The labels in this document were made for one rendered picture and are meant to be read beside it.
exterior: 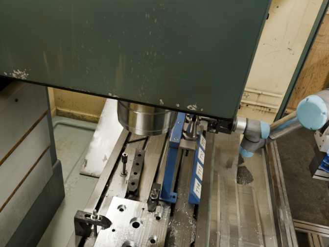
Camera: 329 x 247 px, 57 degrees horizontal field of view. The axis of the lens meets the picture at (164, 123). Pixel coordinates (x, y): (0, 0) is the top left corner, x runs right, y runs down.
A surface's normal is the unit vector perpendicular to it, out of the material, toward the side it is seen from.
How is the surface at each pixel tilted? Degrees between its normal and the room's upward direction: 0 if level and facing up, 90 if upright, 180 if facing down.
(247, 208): 8
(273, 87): 90
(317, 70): 90
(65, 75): 90
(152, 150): 0
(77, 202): 0
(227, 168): 24
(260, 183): 17
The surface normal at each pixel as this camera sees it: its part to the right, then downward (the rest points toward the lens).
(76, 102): -0.17, 0.57
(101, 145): 0.04, -0.52
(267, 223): -0.18, -0.82
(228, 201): 0.14, -0.87
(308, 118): -0.86, 0.20
